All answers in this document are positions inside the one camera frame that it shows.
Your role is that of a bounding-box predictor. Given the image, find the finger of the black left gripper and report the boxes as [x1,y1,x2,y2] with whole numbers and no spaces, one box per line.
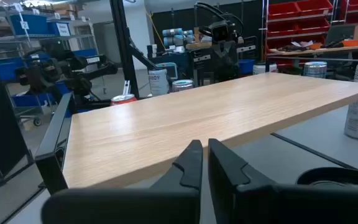
[223,36,258,85]
[194,45,224,88]

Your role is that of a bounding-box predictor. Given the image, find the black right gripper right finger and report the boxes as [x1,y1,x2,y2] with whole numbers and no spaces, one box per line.
[208,138,358,224]

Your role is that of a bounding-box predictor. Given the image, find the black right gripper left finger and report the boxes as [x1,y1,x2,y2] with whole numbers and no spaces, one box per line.
[40,139,204,224]

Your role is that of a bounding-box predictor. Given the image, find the blue silver Red Bull can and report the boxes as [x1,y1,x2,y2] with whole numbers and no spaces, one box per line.
[172,79,195,93]
[303,61,328,79]

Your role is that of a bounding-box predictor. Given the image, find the red soda can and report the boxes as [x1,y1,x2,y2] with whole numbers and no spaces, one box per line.
[110,93,139,106]

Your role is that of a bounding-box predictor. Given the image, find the wooden shelf with black legs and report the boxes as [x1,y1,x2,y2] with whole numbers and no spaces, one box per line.
[34,72,358,195]

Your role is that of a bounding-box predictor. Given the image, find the blue storage bin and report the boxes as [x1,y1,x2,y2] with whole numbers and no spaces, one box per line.
[47,21,71,37]
[237,58,256,75]
[9,14,49,35]
[0,58,27,82]

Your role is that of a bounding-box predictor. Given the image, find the stack of grey rolls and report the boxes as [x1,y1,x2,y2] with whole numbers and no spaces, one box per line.
[162,27,195,47]

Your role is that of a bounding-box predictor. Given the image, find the black backdrop curtain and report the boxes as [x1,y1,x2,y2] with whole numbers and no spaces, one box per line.
[150,0,265,63]

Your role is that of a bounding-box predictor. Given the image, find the red storage bin rack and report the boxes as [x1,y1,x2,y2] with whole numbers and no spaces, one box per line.
[261,0,358,68]

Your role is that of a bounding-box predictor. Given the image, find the wooden workbench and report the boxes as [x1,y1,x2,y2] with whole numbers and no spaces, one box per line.
[267,43,358,63]

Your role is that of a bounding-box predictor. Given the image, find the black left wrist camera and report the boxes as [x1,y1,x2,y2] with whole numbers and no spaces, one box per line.
[198,20,239,44]

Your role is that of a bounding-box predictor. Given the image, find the metal wire shelving rack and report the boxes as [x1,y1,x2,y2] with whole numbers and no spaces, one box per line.
[0,0,101,103]

